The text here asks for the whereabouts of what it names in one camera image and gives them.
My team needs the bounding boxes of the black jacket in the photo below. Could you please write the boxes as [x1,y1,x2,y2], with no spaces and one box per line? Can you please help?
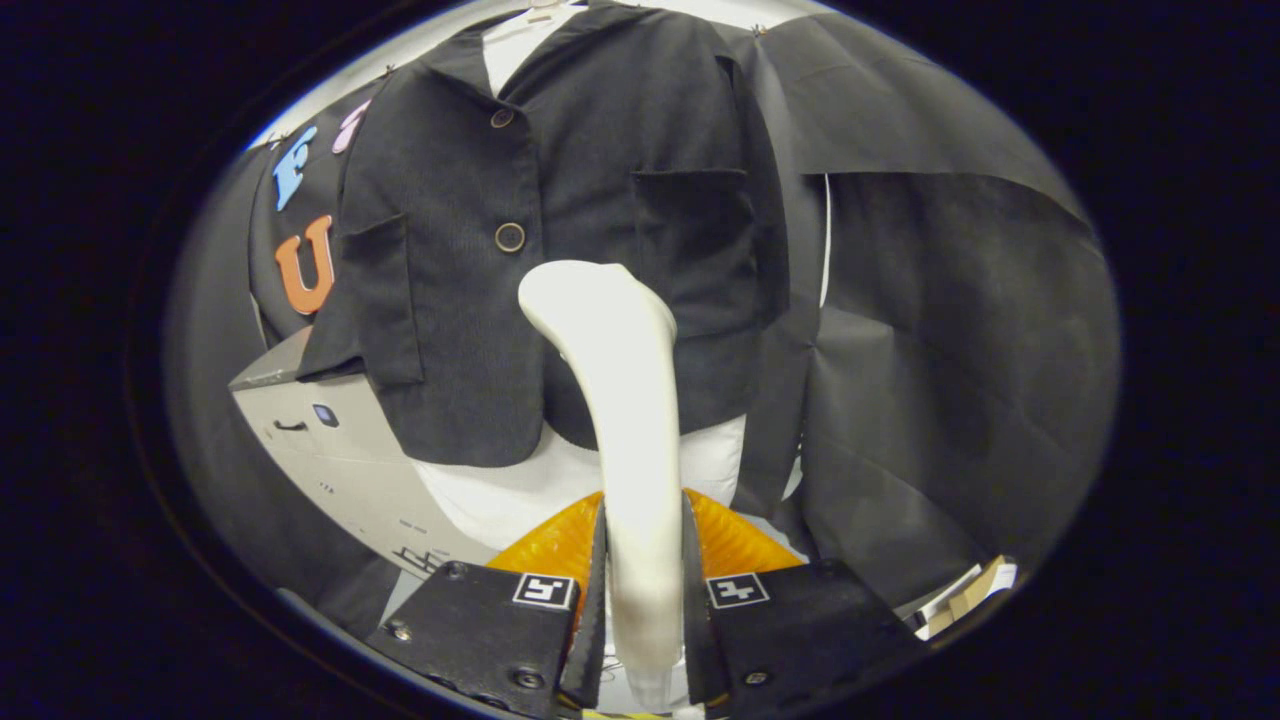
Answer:
[296,1,803,470]

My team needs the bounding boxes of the black backdrop cloth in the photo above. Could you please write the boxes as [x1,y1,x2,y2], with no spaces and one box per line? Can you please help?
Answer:
[165,12,1123,641]

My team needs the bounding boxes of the white mannequin torso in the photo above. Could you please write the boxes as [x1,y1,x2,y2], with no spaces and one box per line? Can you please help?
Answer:
[409,3,803,552]

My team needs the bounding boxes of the grey cabinet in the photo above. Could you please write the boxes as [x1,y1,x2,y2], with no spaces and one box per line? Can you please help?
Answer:
[229,324,502,582]

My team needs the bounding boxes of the white papers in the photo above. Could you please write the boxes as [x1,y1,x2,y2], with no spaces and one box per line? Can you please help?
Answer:
[914,563,1003,642]

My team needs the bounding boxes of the white garment steamer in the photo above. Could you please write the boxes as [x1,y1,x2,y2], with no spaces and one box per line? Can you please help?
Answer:
[517,259,687,714]

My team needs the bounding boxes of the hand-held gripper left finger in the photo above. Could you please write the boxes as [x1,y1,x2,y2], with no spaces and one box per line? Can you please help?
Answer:
[364,489,609,720]

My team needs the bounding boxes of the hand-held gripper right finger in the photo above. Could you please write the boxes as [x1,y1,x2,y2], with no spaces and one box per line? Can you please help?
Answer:
[682,487,927,712]

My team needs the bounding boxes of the cardboard box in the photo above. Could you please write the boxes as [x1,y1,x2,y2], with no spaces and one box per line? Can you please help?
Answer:
[944,555,1020,617]

